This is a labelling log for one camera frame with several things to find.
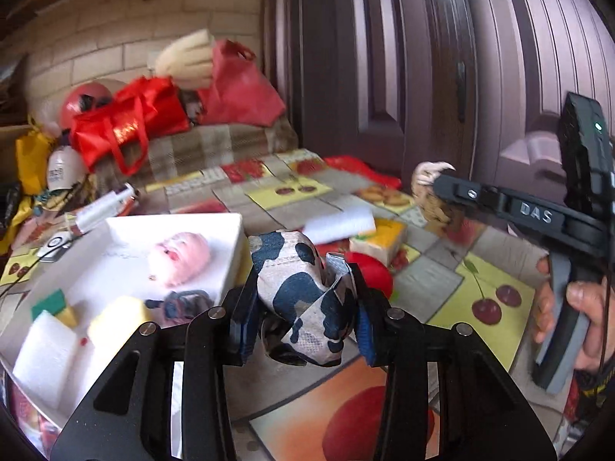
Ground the white round charger device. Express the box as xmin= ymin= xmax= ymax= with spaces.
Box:
xmin=37 ymin=231 xmax=73 ymax=263

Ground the dark wooden door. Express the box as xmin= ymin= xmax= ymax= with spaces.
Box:
xmin=263 ymin=0 xmax=614 ymax=201

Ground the cow print cloth toy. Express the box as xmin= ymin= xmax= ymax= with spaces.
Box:
xmin=249 ymin=231 xmax=357 ymax=367

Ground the red plush apple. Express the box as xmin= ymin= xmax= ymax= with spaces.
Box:
xmin=344 ymin=251 xmax=394 ymax=300

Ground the shiny red tote bag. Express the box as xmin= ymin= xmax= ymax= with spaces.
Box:
xmin=70 ymin=77 xmax=190 ymax=177

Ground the yellow bag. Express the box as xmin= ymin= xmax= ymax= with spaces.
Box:
xmin=16 ymin=130 xmax=55 ymax=196

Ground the red helmet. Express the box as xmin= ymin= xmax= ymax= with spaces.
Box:
xmin=58 ymin=81 xmax=113 ymax=130

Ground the dull red fabric bag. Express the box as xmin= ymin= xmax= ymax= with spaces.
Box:
xmin=197 ymin=40 xmax=286 ymax=127

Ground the white foam sponge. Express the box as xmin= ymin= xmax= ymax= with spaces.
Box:
xmin=302 ymin=207 xmax=376 ymax=245

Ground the white power bank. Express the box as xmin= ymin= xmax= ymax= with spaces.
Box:
xmin=66 ymin=183 xmax=139 ymax=236

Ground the red plastic bag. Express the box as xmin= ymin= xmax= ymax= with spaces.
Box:
xmin=324 ymin=155 xmax=402 ymax=191

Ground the fruit pattern tablecloth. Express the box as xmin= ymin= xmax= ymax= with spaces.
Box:
xmin=0 ymin=148 xmax=578 ymax=461

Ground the white sponge in tray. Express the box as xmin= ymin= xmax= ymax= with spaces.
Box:
xmin=13 ymin=310 xmax=78 ymax=409

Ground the person right hand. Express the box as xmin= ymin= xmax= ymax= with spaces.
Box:
xmin=532 ymin=257 xmax=615 ymax=374

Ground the white helmet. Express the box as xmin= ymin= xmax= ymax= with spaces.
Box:
xmin=47 ymin=146 xmax=88 ymax=192

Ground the white tray box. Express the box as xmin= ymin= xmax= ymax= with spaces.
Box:
xmin=1 ymin=213 xmax=244 ymax=428

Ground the plaid blanket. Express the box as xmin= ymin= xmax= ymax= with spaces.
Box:
xmin=93 ymin=117 xmax=298 ymax=195

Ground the green yellow sponge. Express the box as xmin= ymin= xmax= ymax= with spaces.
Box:
xmin=30 ymin=289 xmax=78 ymax=329

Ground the yellow tissue pack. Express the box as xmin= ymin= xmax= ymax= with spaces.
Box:
xmin=349 ymin=217 xmax=407 ymax=267

